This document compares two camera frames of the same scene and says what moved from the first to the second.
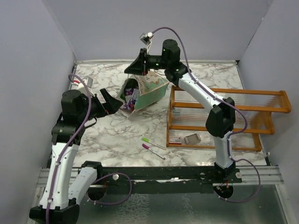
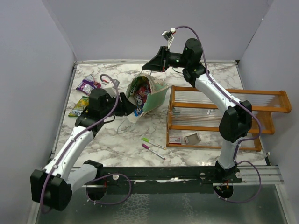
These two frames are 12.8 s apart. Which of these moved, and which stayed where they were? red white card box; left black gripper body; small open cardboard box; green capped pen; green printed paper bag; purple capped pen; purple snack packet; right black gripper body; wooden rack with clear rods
Moved: right black gripper body; purple snack packet; green printed paper bag; left black gripper body
Stayed: small open cardboard box; purple capped pen; wooden rack with clear rods; green capped pen; red white card box
